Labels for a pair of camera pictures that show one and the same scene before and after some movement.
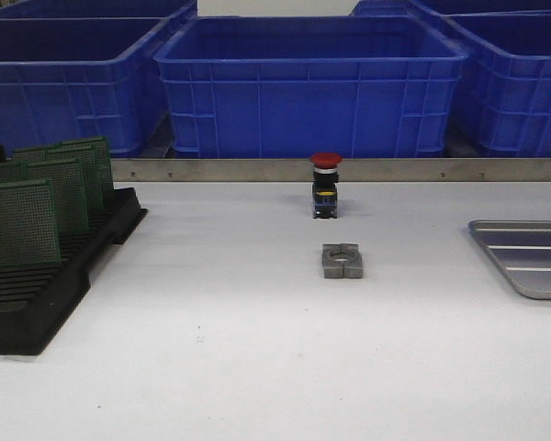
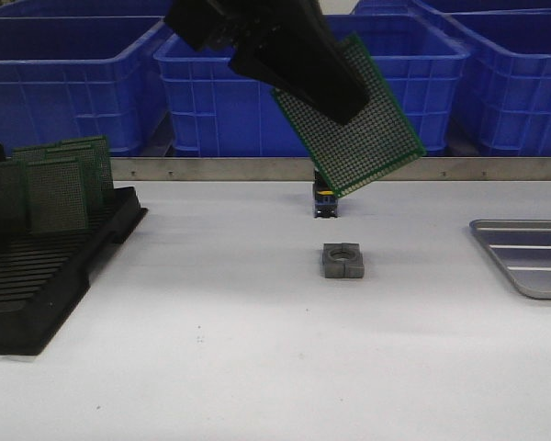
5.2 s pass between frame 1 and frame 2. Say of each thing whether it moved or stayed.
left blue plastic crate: stayed
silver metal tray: stayed
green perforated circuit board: moved
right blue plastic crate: stayed
